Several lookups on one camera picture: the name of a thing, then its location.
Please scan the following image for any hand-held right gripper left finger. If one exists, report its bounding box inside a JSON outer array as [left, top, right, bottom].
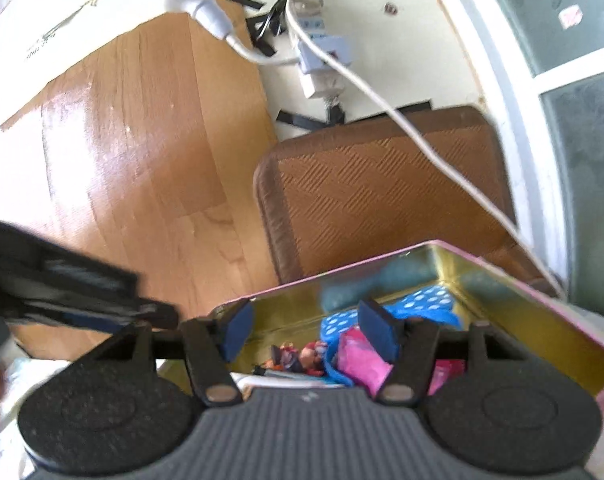
[[87, 301, 255, 407]]

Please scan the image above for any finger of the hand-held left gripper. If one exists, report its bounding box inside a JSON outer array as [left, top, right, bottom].
[[12, 297, 180, 333]]

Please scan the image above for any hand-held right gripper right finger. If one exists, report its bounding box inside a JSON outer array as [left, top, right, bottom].
[[357, 299, 525, 407]]

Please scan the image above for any magenta zip pouch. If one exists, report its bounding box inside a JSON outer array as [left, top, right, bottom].
[[339, 325, 468, 396]]

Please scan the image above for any red toy motorcycle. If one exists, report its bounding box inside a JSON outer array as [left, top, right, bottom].
[[252, 340, 330, 377]]

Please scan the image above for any pink biscuit tin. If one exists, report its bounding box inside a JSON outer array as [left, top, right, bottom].
[[159, 240, 604, 431]]

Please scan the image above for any brown woven mat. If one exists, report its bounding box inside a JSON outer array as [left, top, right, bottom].
[[253, 105, 563, 296]]

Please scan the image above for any wood grain panel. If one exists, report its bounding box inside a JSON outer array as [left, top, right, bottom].
[[0, 12, 283, 361]]

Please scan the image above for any pale checked bed sheet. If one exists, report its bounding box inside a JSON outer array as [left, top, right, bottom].
[[0, 305, 604, 480]]

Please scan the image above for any white power strip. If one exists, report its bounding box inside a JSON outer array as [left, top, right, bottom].
[[287, 0, 355, 101]]

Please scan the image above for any white cable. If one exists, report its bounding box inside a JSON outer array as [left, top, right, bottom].
[[284, 0, 568, 301]]

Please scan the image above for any white window frame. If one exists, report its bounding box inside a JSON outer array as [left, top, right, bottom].
[[417, 0, 604, 321]]

